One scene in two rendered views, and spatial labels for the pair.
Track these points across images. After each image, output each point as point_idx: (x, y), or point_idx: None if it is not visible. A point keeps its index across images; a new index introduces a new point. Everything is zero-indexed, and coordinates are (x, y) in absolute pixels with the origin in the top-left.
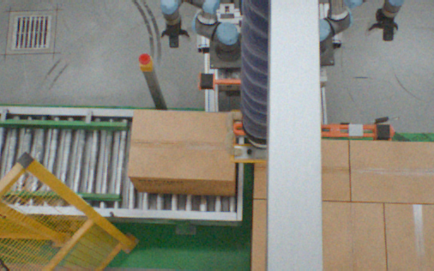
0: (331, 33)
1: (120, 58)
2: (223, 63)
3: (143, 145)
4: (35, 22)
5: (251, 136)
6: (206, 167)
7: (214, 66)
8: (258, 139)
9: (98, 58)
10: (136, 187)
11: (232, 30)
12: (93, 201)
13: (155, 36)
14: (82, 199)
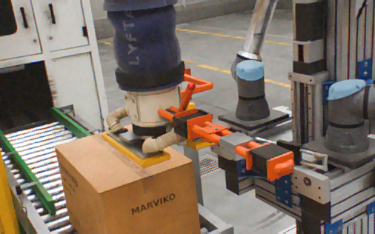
0: (361, 98)
1: (232, 209)
2: (233, 118)
3: (98, 139)
4: (212, 164)
5: (117, 68)
6: (101, 172)
7: (223, 116)
8: (118, 70)
9: (218, 200)
10: (64, 196)
11: (255, 65)
12: (41, 206)
13: (279, 215)
14: (38, 195)
